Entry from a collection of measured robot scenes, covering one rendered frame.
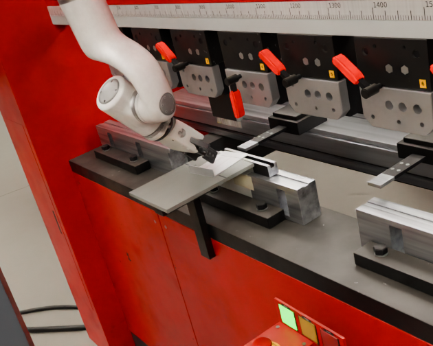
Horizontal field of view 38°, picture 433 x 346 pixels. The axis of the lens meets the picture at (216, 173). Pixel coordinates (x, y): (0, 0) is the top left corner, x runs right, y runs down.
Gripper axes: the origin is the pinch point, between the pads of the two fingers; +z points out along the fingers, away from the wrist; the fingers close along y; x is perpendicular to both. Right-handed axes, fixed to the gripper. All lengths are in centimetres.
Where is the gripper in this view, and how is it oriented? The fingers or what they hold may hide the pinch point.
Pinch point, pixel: (201, 154)
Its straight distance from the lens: 155.5
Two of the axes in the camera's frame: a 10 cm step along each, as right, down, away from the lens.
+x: -3.6, 9.1, -2.0
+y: -7.1, -1.3, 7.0
